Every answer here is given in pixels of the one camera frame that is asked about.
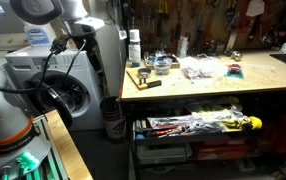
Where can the wooden cutting board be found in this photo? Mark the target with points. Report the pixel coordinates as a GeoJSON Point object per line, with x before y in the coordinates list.
{"type": "Point", "coordinates": [138, 80]}

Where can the clear plastic bag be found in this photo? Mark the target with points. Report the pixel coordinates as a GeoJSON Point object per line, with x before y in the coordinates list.
{"type": "Point", "coordinates": [203, 68]}

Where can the wooden parts tray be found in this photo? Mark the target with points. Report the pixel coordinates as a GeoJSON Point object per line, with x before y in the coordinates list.
{"type": "Point", "coordinates": [175, 63]}

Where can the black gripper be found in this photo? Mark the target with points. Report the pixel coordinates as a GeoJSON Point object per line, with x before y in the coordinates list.
{"type": "Point", "coordinates": [87, 41]}

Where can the red box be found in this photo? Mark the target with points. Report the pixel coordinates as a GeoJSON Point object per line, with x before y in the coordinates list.
{"type": "Point", "coordinates": [221, 150]}

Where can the brown tool pegboard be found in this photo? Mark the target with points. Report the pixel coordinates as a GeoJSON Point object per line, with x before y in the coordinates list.
{"type": "Point", "coordinates": [213, 23]}

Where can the white paper sheet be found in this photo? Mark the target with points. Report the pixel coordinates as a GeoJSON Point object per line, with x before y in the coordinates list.
{"type": "Point", "coordinates": [255, 7]}

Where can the yellow round tool end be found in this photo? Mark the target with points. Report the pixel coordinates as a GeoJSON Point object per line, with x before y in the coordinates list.
{"type": "Point", "coordinates": [255, 122]}

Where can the blue label detergent bottle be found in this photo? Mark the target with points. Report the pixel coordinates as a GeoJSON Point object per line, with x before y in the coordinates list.
{"type": "Point", "coordinates": [38, 35]}

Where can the small white bottle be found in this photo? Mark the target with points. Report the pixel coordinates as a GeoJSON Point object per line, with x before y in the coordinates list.
{"type": "Point", "coordinates": [183, 46]}

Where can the black tool drawer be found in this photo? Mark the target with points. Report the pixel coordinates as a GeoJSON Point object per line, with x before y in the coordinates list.
{"type": "Point", "coordinates": [183, 138]}

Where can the white hanging tag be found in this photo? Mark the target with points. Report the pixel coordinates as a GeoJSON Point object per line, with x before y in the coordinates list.
{"type": "Point", "coordinates": [123, 34]}

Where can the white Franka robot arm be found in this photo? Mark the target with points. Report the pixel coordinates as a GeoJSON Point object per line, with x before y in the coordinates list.
{"type": "Point", "coordinates": [3, 113]}

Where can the green plastic clamp part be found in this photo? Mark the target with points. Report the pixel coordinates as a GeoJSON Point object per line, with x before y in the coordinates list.
{"type": "Point", "coordinates": [26, 163]}

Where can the green circuit board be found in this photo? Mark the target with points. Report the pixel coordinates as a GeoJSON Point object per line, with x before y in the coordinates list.
{"type": "Point", "coordinates": [234, 72]}

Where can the silver metal bowl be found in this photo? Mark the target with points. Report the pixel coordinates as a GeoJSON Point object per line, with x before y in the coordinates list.
{"type": "Point", "coordinates": [144, 73]}

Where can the white washing machine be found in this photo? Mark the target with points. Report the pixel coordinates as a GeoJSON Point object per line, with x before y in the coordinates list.
{"type": "Point", "coordinates": [79, 65]}

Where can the small black battery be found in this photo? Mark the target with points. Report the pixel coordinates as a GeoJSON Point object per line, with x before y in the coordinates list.
{"type": "Point", "coordinates": [158, 82]}
{"type": "Point", "coordinates": [150, 84]}

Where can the clear plastic container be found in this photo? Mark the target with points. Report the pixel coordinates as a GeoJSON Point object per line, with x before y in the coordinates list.
{"type": "Point", "coordinates": [162, 68]}

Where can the clear bag of tools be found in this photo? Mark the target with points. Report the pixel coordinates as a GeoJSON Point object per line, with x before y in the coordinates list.
{"type": "Point", "coordinates": [196, 121]}

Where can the striped dark cup bin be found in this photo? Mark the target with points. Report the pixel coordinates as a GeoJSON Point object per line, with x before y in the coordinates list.
{"type": "Point", "coordinates": [113, 120]}

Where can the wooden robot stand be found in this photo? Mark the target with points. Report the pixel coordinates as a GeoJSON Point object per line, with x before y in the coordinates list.
{"type": "Point", "coordinates": [66, 146]}

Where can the silver metal knob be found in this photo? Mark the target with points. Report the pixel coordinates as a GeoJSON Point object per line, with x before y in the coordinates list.
{"type": "Point", "coordinates": [236, 55]}

